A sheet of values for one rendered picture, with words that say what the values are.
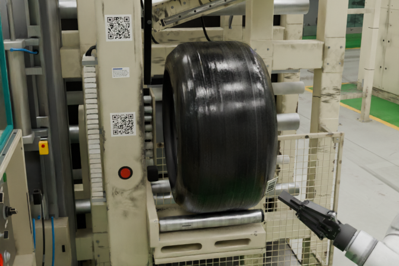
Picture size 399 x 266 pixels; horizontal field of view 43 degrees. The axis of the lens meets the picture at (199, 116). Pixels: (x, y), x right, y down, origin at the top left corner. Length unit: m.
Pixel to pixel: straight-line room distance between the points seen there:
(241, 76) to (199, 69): 0.12
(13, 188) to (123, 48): 0.49
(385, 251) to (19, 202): 1.00
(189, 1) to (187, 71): 0.50
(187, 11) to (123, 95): 0.51
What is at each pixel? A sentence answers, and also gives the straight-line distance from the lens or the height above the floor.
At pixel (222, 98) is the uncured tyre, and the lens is 1.41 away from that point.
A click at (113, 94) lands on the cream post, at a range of 1.52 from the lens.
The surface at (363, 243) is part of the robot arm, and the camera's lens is 1.49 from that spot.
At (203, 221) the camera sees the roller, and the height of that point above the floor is 0.91.
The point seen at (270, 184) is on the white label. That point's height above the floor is 1.06.
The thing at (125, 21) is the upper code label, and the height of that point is 1.53.
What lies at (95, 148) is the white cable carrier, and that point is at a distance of 1.59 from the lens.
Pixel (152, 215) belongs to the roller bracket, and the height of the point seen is 0.95.
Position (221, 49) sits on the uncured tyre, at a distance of 1.54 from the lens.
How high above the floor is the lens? 1.69
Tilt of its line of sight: 17 degrees down
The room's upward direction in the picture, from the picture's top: straight up
